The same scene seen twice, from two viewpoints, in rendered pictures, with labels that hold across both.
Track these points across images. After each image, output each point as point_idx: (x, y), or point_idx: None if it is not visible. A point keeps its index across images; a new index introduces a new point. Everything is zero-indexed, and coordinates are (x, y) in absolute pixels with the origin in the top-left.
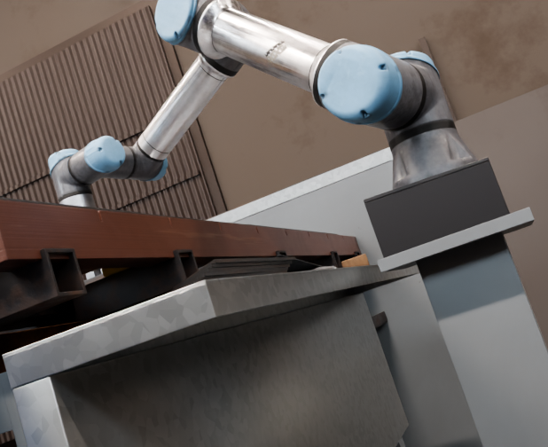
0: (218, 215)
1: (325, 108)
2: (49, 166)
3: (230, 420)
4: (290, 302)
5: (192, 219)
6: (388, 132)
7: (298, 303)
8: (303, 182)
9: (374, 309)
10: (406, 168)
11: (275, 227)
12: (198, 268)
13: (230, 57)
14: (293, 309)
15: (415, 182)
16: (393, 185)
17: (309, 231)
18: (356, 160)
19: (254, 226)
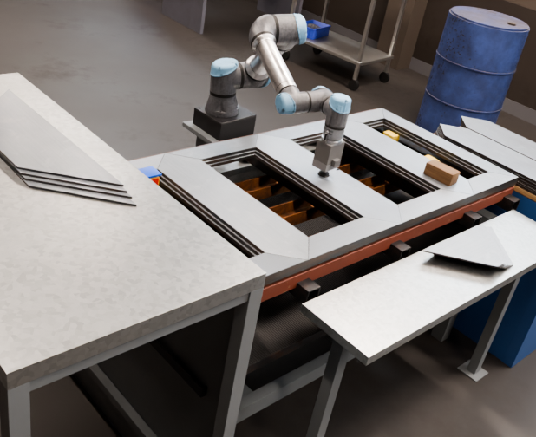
0: (136, 168)
1: (262, 81)
2: (350, 104)
3: None
4: (252, 166)
5: (305, 124)
6: (235, 89)
7: (244, 170)
8: (80, 123)
9: None
10: (237, 103)
11: (225, 140)
12: (267, 166)
13: (281, 54)
14: (251, 170)
15: (244, 107)
16: (236, 110)
17: (163, 153)
18: (52, 101)
19: (268, 131)
